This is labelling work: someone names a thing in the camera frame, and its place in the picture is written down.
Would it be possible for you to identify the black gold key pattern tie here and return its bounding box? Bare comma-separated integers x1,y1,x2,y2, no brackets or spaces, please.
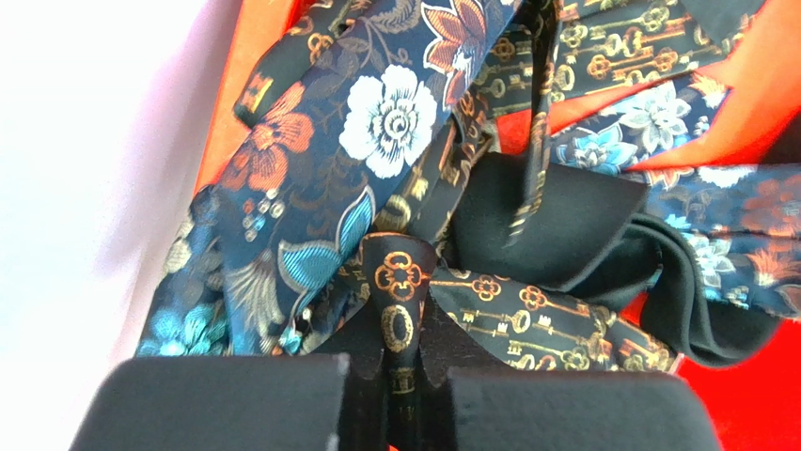
217,1,687,420

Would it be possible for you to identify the red plastic bin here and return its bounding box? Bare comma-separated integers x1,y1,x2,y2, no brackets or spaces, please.
197,0,800,450

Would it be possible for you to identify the black plain tie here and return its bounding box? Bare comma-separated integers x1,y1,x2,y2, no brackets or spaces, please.
446,153,779,367

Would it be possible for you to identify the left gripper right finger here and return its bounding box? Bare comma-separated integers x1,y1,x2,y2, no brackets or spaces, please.
448,368,722,450

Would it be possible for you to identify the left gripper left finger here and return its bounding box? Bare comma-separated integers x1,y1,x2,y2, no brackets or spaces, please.
71,355,350,451

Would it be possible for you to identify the blue floral pattern tie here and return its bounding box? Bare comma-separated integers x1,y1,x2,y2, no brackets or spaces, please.
136,1,800,370

